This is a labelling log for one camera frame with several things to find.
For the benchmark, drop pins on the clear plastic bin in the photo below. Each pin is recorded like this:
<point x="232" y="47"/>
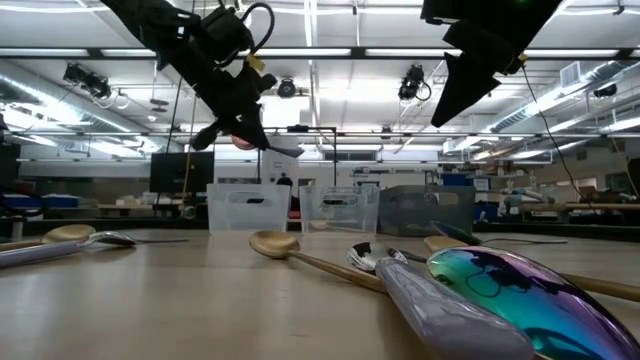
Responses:
<point x="315" y="212"/>

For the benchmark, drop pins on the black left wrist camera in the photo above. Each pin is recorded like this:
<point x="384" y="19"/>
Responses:
<point x="225" y="32"/>

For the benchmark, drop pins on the white panel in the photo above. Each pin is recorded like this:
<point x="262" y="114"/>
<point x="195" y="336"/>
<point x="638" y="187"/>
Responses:
<point x="280" y="167"/>

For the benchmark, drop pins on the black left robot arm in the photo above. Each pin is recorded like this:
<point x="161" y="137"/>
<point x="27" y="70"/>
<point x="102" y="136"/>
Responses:
<point x="145" y="20"/>

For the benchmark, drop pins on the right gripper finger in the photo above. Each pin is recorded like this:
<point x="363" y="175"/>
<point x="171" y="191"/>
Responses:
<point x="462" y="85"/>

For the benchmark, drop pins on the person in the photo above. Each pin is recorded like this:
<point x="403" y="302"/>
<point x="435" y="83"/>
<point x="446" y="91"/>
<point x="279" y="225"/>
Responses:
<point x="285" y="179"/>

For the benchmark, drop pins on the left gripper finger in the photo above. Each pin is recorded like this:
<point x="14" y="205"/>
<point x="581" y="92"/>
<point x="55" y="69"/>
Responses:
<point x="252" y="131"/>
<point x="206" y="136"/>

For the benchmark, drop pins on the frosted plastic bin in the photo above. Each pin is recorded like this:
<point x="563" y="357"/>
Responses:
<point x="220" y="215"/>

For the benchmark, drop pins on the grey plastic bin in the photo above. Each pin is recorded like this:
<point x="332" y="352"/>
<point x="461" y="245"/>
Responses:
<point x="400" y="215"/>

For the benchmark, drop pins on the wooden table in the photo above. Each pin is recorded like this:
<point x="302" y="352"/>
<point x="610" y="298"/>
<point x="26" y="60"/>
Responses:
<point x="610" y="206"/>

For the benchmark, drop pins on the white vent unit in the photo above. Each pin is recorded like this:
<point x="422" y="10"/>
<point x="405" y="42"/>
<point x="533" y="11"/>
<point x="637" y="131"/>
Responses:
<point x="575" y="73"/>

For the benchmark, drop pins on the overhead light bar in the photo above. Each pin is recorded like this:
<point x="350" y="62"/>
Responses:
<point x="75" y="52"/>

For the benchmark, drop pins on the blue storage bin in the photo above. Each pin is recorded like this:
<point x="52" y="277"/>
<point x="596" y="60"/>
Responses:
<point x="50" y="201"/>

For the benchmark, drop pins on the black stand frame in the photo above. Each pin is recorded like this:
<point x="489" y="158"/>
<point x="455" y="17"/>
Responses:
<point x="297" y="129"/>

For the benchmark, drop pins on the blue box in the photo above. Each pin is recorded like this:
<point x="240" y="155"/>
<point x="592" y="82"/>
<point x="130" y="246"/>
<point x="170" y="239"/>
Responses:
<point x="455" y="179"/>

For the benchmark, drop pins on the black desk monitor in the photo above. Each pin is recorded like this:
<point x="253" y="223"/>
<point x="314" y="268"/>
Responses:
<point x="9" y="167"/>

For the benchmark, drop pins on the silver ventilation duct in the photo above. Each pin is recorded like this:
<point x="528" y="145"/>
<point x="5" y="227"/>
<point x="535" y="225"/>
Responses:
<point x="45" y="95"/>
<point x="550" y="100"/>

